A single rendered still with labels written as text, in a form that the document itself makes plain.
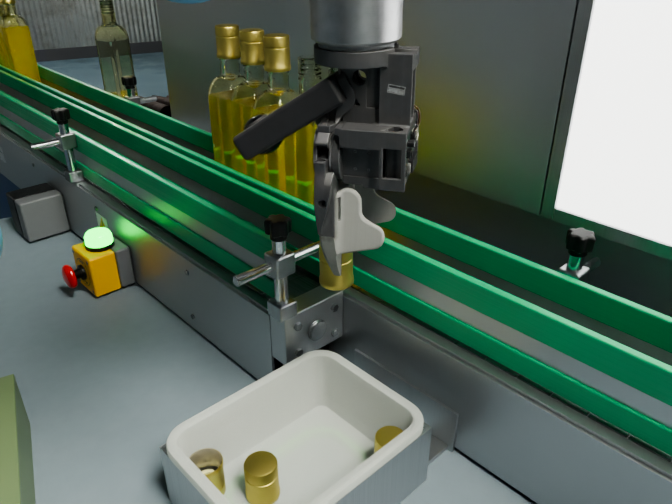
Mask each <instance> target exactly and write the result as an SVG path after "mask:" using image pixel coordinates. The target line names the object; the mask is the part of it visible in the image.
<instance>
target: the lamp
mask: <svg viewBox="0 0 672 504"><path fill-rule="evenodd" d="M84 241H85V248H86V250H87V251H89V252H103V251H107V250H109V249H111V248H112V247H113V246H114V244H115V243H114V239H113V236H112V232H111V231H110V230H109V229H108V228H105V227H97V228H93V229H90V230H88V231H87V232H86V233H85V235H84Z"/></svg>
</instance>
